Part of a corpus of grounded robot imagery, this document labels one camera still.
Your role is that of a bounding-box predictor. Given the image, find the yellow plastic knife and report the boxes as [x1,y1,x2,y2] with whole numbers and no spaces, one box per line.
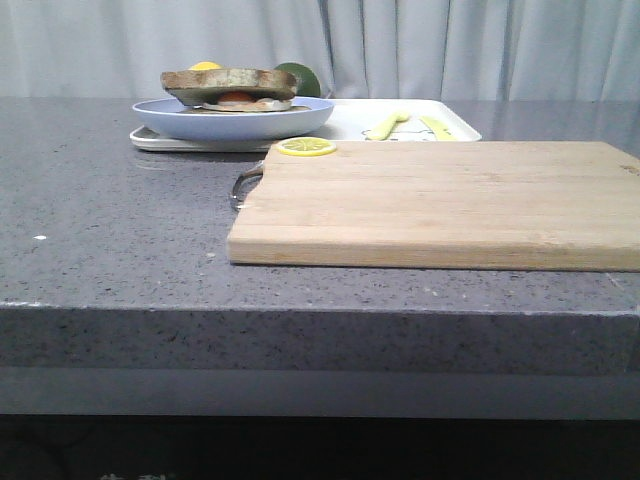
[420,116,457,141]

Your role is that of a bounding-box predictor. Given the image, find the light blue plate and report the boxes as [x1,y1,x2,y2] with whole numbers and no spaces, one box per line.
[133,97,334,141]

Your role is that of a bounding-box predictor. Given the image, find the fried egg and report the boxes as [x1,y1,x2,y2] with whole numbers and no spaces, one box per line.
[201,91,292,110]

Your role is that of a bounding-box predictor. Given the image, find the white bear tray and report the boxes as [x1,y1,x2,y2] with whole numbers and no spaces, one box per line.
[130,99,481,153]

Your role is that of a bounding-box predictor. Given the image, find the metal board handle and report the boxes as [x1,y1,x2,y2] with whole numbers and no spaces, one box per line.
[229,160,264,212]

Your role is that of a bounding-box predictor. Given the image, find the grey curtain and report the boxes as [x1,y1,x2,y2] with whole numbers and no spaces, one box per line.
[1,1,639,101]

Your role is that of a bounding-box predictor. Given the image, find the green lime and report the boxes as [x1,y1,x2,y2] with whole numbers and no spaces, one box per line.
[275,62,322,98]

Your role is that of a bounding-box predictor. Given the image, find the bread slice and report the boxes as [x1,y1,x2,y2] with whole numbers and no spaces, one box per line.
[160,68,298,106]
[176,105,312,115]

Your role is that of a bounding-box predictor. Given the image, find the yellow lemon left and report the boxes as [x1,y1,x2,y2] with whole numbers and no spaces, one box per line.
[189,61,221,71]

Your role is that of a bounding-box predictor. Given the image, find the wooden cutting board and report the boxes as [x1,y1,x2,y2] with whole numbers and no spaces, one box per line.
[227,141,639,271]

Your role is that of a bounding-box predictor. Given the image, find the lemon slice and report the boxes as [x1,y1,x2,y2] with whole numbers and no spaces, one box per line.
[276,136,337,157]

